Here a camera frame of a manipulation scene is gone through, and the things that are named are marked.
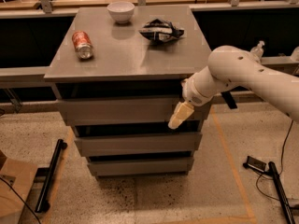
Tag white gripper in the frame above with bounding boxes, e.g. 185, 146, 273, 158
168, 77, 215, 130

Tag grey top drawer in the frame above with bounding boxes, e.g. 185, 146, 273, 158
55, 93, 214, 127

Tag grey drawer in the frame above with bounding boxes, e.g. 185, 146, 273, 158
88, 157, 194, 176
55, 93, 214, 127
75, 132, 202, 157

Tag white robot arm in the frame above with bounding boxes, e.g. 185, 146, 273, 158
168, 46, 299, 130

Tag grey drawer cabinet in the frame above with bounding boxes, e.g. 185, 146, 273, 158
45, 6, 210, 164

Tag grey middle drawer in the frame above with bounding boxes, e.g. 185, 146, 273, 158
75, 132, 202, 157

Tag grey bottom drawer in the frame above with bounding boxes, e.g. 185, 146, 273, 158
88, 157, 194, 176

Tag crumpled black chip bag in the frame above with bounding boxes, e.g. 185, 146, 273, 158
138, 19, 185, 43

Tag black floor device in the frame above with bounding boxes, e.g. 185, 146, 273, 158
243, 156, 267, 174

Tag clear sanitizer pump bottle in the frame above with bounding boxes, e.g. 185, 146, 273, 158
250, 40, 264, 62

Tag white ceramic bowl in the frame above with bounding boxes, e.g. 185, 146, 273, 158
107, 1, 135, 23

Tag red soda can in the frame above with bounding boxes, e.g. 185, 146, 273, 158
72, 31, 93, 60

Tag black right floor bar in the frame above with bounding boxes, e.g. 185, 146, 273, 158
268, 161, 295, 224

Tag black floor bar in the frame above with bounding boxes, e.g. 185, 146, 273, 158
268, 161, 295, 224
35, 139, 67, 213

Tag black left floor bar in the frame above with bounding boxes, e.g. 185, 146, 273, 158
35, 139, 67, 213

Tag cardboard box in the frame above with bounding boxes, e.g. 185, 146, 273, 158
0, 151, 37, 224

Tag black floor cable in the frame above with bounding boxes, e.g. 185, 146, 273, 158
255, 119, 295, 202

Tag grey metal rail frame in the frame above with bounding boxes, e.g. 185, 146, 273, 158
0, 0, 299, 110

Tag black cable on box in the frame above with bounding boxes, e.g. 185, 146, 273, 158
0, 175, 42, 224

